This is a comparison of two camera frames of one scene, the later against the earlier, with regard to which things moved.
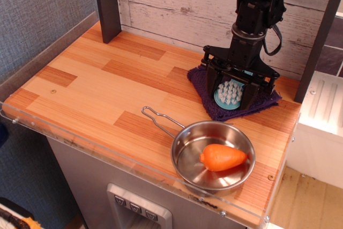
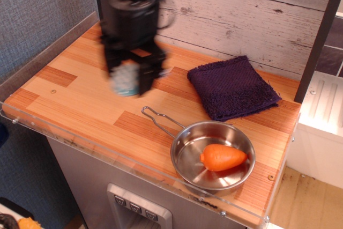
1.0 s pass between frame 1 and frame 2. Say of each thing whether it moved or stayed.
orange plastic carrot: stayed
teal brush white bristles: moved
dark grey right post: stayed
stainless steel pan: stayed
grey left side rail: stayed
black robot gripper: moved
